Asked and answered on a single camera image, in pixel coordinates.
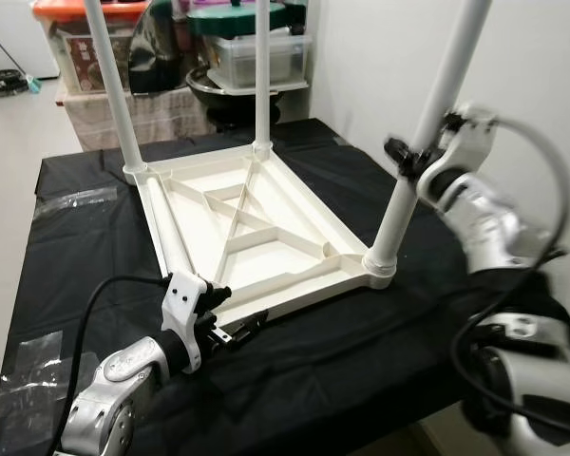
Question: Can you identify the clear crossed tape patch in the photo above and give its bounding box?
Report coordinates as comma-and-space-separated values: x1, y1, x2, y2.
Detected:
0, 332, 77, 419

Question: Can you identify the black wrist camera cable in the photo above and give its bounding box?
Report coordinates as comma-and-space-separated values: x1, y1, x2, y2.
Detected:
55, 275, 177, 447
451, 114, 570, 447

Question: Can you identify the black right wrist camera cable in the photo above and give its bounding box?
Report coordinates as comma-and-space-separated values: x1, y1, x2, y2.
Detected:
451, 114, 570, 447

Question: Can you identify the beige patterned table cloth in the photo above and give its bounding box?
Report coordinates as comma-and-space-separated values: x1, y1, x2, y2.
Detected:
57, 87, 215, 151

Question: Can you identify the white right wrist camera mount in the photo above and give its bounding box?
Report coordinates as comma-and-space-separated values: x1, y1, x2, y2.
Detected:
416, 106, 500, 191

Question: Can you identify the black round floor device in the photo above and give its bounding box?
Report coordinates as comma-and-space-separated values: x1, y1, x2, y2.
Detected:
0, 71, 25, 96

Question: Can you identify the black tablecloth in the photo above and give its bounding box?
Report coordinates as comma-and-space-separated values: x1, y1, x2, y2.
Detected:
0, 119, 570, 456

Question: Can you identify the black round wok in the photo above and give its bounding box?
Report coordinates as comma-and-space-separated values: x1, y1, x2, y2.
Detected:
185, 66, 310, 129

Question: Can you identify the black left wrist camera cable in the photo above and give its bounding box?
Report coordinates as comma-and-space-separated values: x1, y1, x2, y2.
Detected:
55, 275, 177, 447

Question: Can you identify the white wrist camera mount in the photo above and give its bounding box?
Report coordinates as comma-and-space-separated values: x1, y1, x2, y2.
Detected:
160, 271, 210, 373
416, 106, 500, 191

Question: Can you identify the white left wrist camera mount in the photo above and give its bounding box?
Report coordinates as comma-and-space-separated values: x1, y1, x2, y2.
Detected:
160, 271, 210, 373

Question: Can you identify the dark green round lid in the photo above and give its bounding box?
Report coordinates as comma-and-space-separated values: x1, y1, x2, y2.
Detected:
188, 0, 291, 37

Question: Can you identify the broom with teal head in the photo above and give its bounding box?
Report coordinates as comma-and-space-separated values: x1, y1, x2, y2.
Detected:
0, 24, 44, 93

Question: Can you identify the clear plastic storage bin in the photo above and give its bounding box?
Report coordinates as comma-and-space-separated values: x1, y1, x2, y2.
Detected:
204, 33, 314, 91

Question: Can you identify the white plastic children table top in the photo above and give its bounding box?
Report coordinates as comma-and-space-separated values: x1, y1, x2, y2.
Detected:
122, 141, 398, 329

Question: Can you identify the black plastic bag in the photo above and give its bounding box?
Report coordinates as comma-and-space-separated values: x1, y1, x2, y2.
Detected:
128, 0, 196, 94

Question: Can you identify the storage box with orange lid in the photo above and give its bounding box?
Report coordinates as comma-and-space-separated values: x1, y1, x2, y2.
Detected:
33, 0, 148, 94

